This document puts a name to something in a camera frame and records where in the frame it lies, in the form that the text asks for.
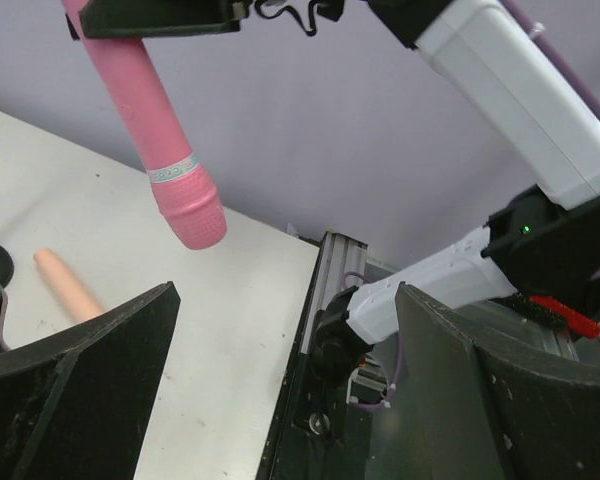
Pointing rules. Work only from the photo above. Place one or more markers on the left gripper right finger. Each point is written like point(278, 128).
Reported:
point(492, 406)

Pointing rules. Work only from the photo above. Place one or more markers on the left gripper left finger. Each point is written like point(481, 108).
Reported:
point(76, 404)

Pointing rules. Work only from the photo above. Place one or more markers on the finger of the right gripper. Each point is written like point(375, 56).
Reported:
point(116, 19)

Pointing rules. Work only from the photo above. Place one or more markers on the pink toy microphone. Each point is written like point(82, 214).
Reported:
point(183, 189)

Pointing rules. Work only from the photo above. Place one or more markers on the beige toy microphone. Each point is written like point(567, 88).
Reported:
point(70, 291)

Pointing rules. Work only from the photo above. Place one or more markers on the black front mounting rail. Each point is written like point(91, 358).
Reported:
point(313, 434)

